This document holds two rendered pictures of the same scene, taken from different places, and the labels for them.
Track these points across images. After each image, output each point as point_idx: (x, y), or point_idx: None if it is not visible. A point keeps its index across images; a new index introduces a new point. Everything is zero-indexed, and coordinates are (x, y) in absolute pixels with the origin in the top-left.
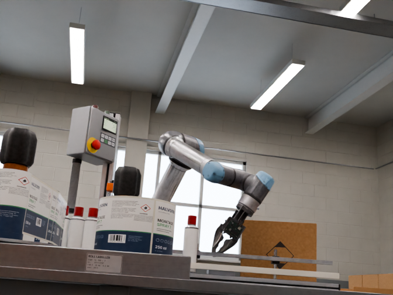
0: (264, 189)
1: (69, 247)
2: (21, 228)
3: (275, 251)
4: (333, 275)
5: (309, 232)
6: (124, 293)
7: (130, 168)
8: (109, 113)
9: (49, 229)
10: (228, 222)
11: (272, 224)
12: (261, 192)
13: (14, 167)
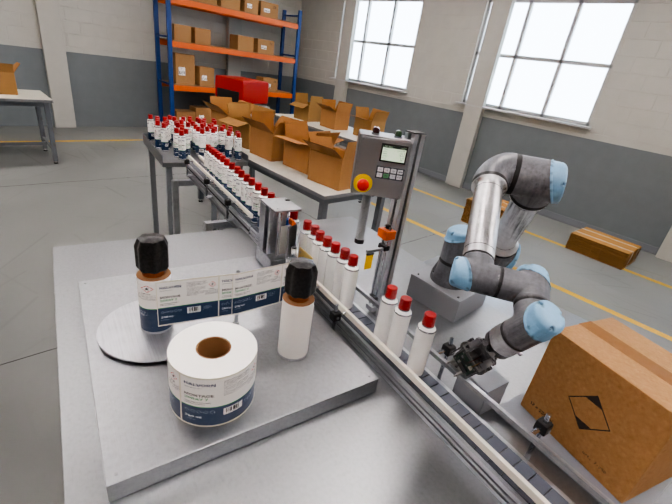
0: (527, 338)
1: (93, 394)
2: (154, 323)
3: (546, 417)
4: None
5: (657, 421)
6: None
7: (293, 268)
8: (400, 135)
9: (224, 307)
10: (460, 352)
11: (597, 365)
12: (519, 340)
13: (142, 274)
